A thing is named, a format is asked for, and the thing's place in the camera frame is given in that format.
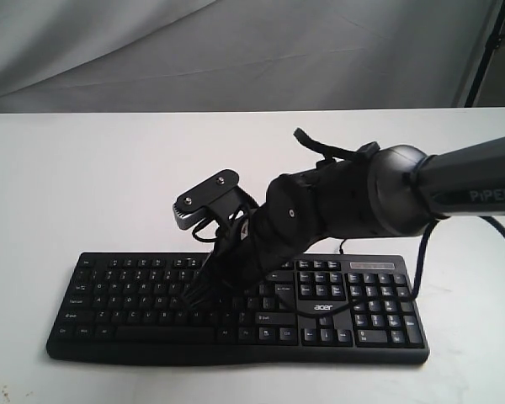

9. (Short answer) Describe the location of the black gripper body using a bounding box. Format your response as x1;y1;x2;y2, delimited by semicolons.
202;206;278;295

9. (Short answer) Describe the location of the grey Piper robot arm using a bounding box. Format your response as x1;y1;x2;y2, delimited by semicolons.
173;129;505;310

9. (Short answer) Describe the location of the black acer keyboard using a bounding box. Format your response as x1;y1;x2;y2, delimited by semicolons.
46;252;429;366

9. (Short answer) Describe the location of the grey backdrop cloth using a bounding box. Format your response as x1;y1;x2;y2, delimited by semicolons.
0;1;501;113

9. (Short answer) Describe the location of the black stand pole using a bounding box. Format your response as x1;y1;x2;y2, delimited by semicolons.
465;1;505;108

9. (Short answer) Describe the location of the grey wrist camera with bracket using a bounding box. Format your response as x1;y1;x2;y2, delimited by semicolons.
173;169;258;231

